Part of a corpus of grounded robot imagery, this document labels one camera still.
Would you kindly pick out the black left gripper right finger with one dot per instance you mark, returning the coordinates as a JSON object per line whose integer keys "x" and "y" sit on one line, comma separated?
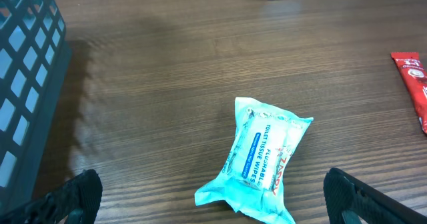
{"x": 351, "y": 201}

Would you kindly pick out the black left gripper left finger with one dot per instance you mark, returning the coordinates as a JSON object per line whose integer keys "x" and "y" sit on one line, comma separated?
{"x": 77, "y": 201}

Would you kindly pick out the teal tissue packet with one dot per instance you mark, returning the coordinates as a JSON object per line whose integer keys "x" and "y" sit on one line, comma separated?
{"x": 251, "y": 180}

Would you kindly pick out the red snack stick packet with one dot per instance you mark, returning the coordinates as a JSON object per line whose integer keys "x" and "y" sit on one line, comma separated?
{"x": 414, "y": 76}

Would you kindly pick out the grey plastic shopping basket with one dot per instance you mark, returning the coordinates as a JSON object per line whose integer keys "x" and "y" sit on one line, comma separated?
{"x": 34, "y": 60}

